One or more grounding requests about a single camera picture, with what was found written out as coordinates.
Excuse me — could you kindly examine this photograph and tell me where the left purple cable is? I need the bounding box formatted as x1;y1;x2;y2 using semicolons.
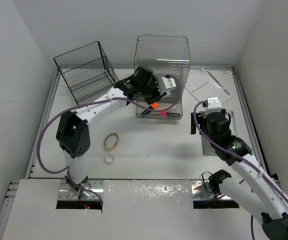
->
37;74;184;201

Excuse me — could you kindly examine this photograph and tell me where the orange highlighter black body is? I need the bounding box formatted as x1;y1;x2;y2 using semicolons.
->
141;102;159;115

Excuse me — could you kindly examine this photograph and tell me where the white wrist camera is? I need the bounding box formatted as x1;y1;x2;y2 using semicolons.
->
203;97;222;118
158;76;177;94

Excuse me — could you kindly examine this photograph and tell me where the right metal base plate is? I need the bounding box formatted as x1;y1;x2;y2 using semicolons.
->
191;179;232;201

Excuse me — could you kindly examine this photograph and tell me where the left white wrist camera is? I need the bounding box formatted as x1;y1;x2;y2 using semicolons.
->
158;76;177;94

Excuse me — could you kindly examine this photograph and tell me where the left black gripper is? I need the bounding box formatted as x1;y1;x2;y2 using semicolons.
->
139;77;165;105

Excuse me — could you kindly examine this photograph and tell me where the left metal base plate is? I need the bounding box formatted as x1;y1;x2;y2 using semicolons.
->
57;179;104;201

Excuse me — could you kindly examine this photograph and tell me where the purple cable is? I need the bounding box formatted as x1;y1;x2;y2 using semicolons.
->
193;100;288;240
37;74;184;201

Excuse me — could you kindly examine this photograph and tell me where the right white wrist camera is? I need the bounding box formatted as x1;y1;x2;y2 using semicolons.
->
203;97;222;118

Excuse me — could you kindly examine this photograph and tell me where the pink highlighter black body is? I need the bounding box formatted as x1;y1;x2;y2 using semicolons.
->
160;112;181;117

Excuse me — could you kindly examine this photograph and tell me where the clear tape roll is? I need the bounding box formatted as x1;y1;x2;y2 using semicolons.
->
103;153;116;165

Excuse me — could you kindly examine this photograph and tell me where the beige masking tape roll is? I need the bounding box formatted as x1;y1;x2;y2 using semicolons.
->
102;132;120;152

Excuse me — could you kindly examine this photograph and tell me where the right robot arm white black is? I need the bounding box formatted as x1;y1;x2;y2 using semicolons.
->
190;110;288;240

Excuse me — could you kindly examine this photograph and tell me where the metal base plate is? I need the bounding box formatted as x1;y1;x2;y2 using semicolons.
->
191;179;232;201
57;179;104;201

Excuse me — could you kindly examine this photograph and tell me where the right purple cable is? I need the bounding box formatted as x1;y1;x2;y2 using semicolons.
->
193;100;288;240

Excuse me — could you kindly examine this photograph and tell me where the white instruction sheet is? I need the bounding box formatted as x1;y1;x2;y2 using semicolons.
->
185;71;232;104

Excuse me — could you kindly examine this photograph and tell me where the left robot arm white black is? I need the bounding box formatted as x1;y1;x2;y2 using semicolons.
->
56;67;167;185

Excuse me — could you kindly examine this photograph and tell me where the black wire mesh rack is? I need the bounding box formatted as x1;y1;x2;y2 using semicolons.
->
53;41;119;105

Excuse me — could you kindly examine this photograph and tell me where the clear plastic drawer cabinet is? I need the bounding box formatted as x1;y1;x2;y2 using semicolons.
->
134;34;191;120

